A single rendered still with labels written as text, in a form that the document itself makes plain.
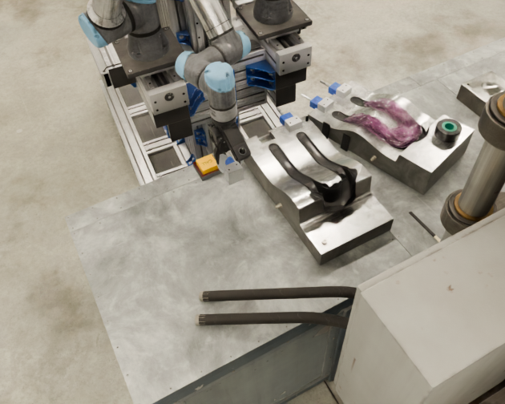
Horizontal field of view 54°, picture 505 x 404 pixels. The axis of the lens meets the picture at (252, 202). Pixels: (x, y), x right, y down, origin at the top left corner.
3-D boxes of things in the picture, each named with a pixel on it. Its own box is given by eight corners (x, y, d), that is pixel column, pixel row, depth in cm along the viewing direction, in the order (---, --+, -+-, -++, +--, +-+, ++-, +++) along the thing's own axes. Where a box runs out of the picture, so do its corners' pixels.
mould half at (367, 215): (242, 159, 176) (240, 131, 166) (305, 133, 183) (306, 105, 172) (320, 265, 148) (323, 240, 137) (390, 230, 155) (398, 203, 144)
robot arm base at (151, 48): (123, 43, 182) (116, 19, 175) (163, 33, 186) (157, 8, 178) (134, 66, 173) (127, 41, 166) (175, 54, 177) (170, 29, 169)
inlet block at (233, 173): (212, 159, 163) (209, 147, 159) (225, 153, 164) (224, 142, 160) (229, 185, 155) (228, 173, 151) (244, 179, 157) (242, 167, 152)
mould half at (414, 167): (307, 125, 186) (308, 102, 177) (349, 91, 197) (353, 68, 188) (423, 195, 163) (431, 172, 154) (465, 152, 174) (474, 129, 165)
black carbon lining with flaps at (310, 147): (264, 150, 169) (264, 130, 161) (305, 133, 173) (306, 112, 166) (321, 222, 149) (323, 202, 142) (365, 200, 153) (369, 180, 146)
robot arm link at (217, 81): (218, 54, 131) (240, 68, 127) (221, 88, 140) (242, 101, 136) (195, 68, 128) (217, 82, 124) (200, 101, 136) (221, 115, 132)
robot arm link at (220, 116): (240, 105, 135) (214, 115, 133) (242, 118, 138) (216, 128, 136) (228, 90, 139) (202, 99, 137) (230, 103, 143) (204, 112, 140)
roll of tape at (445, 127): (429, 134, 164) (431, 127, 162) (442, 122, 168) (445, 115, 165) (450, 146, 161) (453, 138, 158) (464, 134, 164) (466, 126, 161)
